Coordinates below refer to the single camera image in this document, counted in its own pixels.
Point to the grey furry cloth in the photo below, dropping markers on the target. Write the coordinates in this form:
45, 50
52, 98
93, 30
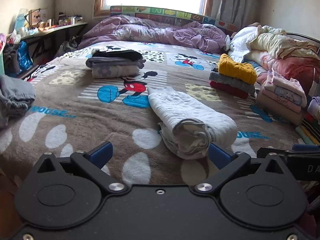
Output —
67, 46

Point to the yellow knit sweater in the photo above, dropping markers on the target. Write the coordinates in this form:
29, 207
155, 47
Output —
236, 70

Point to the colourful headboard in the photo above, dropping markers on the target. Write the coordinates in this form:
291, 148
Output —
175, 12

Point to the printed cartoon blanket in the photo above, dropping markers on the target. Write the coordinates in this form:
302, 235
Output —
100, 125

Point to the blue plastic bag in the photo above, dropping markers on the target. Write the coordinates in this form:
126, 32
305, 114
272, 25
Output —
24, 57

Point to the pink beige folded clothes stack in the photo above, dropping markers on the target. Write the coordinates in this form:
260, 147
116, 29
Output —
277, 112

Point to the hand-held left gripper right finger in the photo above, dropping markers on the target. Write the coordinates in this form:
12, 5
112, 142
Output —
220, 156

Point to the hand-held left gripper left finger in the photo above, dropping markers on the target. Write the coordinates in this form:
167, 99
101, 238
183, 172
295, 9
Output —
101, 153

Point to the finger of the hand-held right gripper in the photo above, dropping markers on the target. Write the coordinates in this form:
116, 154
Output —
307, 148

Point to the white quilted garment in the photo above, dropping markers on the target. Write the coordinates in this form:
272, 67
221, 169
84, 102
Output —
185, 110

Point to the red folded sweater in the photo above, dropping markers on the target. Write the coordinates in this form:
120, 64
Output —
227, 88

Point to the pink quilt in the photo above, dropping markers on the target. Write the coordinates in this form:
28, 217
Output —
292, 67

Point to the light blue printed garment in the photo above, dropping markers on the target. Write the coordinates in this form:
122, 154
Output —
287, 95

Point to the light purple garment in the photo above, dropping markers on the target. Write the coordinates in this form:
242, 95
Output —
314, 108

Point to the black folded garment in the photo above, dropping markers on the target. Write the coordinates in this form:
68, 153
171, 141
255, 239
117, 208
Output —
117, 54

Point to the grey curtain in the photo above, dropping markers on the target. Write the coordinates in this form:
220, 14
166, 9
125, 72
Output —
237, 0

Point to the cluttered wooden desk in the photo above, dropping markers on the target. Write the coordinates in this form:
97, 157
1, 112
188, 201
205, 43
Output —
50, 30

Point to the white floral folded garment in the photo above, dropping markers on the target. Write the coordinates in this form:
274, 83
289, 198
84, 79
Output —
112, 71

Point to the grey clothes pile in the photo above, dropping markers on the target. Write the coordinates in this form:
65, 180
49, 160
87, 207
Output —
15, 97

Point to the pink folded garment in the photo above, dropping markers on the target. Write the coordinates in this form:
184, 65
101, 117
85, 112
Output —
287, 83
280, 101

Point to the cream quilt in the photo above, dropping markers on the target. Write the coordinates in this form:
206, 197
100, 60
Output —
280, 42

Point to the black bed rail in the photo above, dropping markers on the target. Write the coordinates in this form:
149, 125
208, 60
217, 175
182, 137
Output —
302, 36

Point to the purple duvet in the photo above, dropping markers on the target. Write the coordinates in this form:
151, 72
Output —
160, 32

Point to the striped cloth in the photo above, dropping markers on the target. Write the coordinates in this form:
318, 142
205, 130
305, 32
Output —
310, 132

